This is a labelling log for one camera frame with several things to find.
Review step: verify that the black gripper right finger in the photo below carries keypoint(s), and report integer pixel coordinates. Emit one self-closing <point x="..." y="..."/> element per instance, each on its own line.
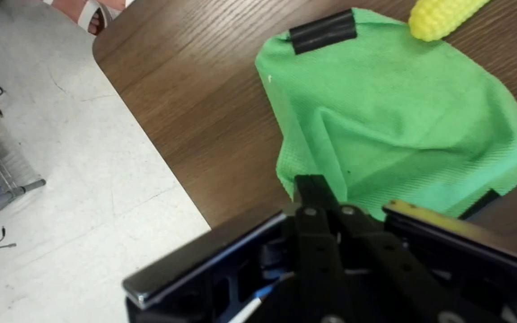
<point x="395" y="285"/>

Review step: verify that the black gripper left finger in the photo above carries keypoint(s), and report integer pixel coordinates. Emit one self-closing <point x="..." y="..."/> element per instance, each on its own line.
<point x="323" y="295"/>

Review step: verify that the green cloth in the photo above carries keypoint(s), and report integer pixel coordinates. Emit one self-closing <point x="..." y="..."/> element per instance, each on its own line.
<point x="384" y="116"/>

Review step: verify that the brown wooden desk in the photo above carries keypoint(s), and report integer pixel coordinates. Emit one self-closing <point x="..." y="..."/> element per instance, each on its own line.
<point x="185" y="69"/>

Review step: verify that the yellow toy corn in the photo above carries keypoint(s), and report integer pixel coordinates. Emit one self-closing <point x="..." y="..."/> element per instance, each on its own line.
<point x="431" y="21"/>

